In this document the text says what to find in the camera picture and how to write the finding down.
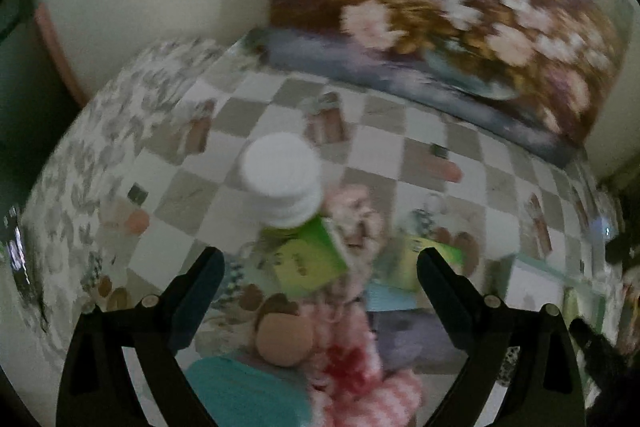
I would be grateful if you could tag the clear plastic box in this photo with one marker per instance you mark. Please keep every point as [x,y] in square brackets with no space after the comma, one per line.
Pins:
[535,287]

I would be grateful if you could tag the purple cloth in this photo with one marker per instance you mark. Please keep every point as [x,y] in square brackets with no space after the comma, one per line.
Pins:
[410,339]

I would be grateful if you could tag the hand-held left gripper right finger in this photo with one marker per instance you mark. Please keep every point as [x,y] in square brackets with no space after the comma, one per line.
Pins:
[441,307]

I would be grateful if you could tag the leopard print scrunchie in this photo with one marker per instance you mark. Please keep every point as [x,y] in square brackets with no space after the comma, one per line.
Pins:
[508,367]

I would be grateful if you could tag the teal cloth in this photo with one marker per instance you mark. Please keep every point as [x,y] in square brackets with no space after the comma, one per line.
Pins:
[240,389]

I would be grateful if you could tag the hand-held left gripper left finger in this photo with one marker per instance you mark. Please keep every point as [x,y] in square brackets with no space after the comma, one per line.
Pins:
[201,299]

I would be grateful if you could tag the green packet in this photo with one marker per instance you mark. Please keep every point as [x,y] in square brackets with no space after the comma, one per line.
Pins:
[407,264]

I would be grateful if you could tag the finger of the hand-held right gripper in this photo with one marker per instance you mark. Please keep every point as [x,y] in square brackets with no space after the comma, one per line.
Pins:
[600,352]

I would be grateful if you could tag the pink scrunchie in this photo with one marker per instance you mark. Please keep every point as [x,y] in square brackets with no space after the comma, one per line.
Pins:
[355,217]

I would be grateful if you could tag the peach round plush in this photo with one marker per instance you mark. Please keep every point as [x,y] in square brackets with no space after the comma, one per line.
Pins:
[282,337]

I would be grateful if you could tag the white-lidded green label bottle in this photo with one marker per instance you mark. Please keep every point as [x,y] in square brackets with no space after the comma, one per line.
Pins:
[280,177]

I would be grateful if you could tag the black power adapter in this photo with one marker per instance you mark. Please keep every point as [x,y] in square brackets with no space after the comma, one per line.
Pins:
[622,252]

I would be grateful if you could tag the yellow-green packet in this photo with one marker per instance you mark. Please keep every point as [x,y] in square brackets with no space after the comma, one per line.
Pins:
[307,259]

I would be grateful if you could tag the white power strip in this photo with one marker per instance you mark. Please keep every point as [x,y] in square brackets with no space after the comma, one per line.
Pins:
[602,224]

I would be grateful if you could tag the floral painting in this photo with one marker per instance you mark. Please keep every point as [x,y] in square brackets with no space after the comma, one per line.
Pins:
[440,2]

